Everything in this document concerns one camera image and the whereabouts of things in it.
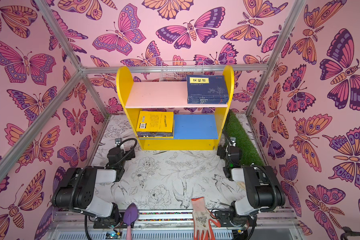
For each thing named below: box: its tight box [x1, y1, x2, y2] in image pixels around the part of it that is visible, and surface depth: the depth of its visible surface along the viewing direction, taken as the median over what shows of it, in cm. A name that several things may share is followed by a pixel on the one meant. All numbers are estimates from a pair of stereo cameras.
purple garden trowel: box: [123, 202, 138, 240], surface depth 76 cm
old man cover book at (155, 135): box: [137, 132, 174, 139], surface depth 87 cm
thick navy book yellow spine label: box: [187, 95, 229, 104], surface depth 68 cm
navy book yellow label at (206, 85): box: [187, 75, 228, 97], surface depth 70 cm
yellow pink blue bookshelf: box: [116, 65, 235, 151], surface depth 89 cm
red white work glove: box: [191, 196, 221, 240], surface depth 73 cm
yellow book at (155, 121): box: [136, 111, 174, 133], surface depth 89 cm
